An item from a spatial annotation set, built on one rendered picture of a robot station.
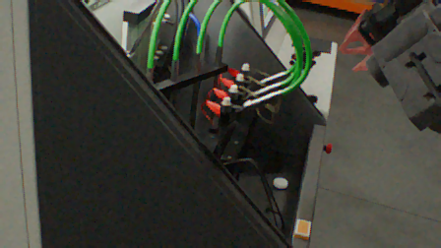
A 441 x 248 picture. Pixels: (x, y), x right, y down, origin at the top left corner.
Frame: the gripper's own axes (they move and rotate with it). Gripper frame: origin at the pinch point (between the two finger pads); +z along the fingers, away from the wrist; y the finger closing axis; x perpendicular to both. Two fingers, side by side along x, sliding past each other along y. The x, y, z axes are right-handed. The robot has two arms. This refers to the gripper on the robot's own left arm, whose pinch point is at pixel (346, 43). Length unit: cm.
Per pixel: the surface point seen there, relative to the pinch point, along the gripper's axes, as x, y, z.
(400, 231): 134, -94, 95
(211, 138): 2.2, 6.9, 44.3
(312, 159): 24.5, -2.8, 31.0
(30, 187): -22, 49, 51
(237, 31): -11.6, -24.2, 39.4
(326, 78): 24, -53, 45
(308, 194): 24.3, 12.8, 25.5
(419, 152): 152, -189, 113
